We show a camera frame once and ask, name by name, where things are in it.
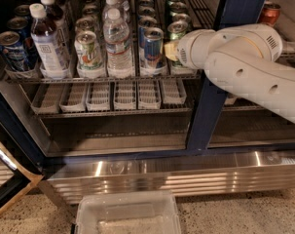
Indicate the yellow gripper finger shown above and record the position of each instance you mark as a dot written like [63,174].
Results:
[171,50]

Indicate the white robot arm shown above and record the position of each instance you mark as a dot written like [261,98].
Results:
[241,60]

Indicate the front blue energy drink can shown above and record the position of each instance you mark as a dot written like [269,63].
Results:
[153,46]

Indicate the blue energy drink can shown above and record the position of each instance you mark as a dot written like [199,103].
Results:
[153,46]
[143,24]

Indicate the front white green soda can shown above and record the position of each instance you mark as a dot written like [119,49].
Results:
[88,50]

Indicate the white green soda can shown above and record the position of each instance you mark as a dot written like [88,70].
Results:
[88,50]
[85,24]

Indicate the red cola can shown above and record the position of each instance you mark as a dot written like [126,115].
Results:
[269,14]

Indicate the steel fridge base grille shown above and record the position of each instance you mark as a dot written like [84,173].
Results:
[183,176]

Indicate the blue pepsi can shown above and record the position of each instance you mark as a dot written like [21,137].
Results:
[13,51]
[21,26]

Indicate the front blue pepsi can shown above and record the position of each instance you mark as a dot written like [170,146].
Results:
[13,51]

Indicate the open fridge glass door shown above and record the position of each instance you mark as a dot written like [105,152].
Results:
[15,179]

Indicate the front clear water bottle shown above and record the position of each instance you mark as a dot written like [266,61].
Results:
[118,45]

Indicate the clear water bottle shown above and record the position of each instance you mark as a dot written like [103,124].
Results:
[118,45]
[112,4]

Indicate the dark drink bottle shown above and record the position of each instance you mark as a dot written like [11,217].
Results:
[45,37]
[56,14]

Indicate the front dark drink bottle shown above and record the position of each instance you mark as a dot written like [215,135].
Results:
[45,37]

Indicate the clear plastic bin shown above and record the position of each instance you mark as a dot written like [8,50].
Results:
[143,212]

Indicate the lower wire shelf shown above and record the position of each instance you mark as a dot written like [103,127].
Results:
[115,98]

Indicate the wire shelf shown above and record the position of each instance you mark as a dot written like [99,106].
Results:
[115,98]
[201,15]

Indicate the blue fridge door frame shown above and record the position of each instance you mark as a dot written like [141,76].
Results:
[209,103]

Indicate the top wire shelf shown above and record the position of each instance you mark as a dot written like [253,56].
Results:
[201,15]

